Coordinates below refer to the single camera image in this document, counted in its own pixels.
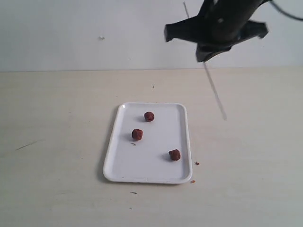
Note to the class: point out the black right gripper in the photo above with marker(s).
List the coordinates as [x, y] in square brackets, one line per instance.
[218, 26]

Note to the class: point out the thin metal skewer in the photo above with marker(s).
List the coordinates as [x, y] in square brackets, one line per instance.
[220, 105]

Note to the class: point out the meatball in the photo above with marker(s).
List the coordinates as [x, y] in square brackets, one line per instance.
[175, 155]
[137, 134]
[149, 116]

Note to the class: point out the white rectangular plastic tray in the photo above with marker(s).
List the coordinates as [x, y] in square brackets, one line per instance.
[147, 160]

